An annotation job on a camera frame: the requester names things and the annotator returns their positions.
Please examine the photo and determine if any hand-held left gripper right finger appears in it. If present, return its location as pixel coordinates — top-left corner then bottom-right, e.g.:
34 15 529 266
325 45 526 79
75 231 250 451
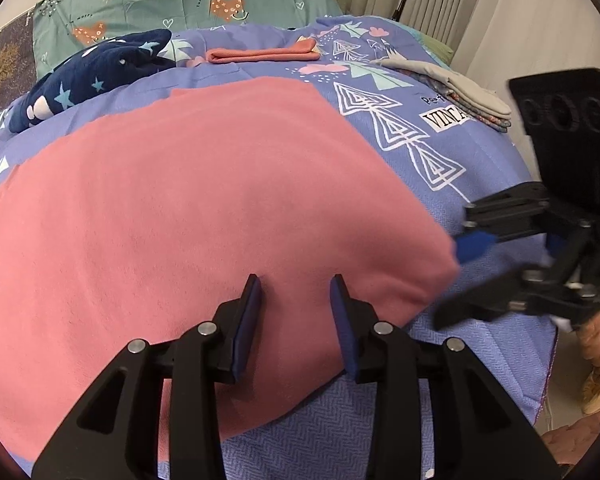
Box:
329 274 563 480

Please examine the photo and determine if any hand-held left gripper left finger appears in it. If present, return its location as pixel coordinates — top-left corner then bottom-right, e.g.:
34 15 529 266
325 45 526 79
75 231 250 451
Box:
32 274 265 480

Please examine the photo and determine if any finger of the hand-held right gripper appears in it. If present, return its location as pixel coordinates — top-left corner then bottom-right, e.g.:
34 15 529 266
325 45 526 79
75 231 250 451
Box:
432 262 600 331
452 182 556 263

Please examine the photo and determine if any pink long-sleeved shirt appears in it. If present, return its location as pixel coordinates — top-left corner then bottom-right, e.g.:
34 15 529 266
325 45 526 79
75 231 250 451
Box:
0 76 463 463

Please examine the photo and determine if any folded floral cloth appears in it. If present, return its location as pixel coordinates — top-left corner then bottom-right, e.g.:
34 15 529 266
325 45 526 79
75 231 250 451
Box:
415 72 513 135

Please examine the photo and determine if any purple printed blanket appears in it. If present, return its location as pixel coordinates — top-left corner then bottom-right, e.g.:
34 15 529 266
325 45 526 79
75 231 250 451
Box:
0 15 561 480

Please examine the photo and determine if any folded grey cloth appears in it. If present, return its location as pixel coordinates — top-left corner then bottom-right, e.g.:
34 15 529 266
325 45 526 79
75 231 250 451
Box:
372 58 513 118

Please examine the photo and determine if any person's pink quilted clothing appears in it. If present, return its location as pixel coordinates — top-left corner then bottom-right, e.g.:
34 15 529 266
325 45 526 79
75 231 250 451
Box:
540 410 600 466

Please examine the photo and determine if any light green pillow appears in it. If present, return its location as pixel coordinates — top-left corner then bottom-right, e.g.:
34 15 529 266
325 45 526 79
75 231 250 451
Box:
415 30 456 63

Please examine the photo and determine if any pale pleated curtain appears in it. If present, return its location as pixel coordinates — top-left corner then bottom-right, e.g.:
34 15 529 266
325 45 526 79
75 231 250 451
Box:
330 0 600 86

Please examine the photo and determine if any folded orange cloth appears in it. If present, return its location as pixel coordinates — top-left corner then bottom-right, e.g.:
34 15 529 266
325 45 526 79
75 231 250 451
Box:
205 40 318 66

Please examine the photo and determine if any navy star-print cloth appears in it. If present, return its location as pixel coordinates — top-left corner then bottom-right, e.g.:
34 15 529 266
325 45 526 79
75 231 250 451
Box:
7 29 178 133

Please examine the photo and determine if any dark tree-print pillow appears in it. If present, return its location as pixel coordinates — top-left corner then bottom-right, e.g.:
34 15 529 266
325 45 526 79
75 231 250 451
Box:
0 12 41 123

